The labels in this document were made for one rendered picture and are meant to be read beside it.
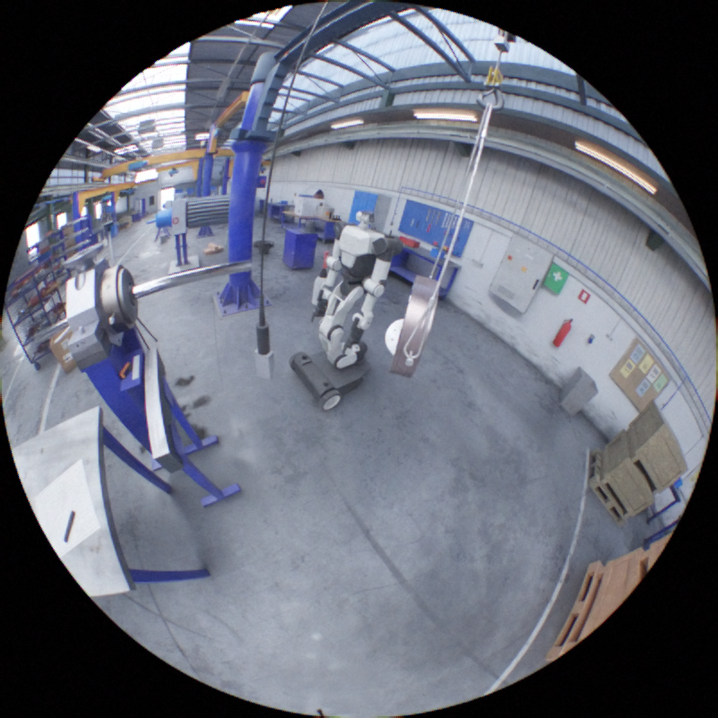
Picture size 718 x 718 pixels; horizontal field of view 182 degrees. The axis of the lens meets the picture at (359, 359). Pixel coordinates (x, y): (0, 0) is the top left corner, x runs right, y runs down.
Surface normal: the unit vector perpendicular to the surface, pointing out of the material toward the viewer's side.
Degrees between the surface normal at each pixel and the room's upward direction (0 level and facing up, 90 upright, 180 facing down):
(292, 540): 0
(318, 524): 0
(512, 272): 90
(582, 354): 90
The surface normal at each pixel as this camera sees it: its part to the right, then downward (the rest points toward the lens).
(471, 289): -0.76, 0.29
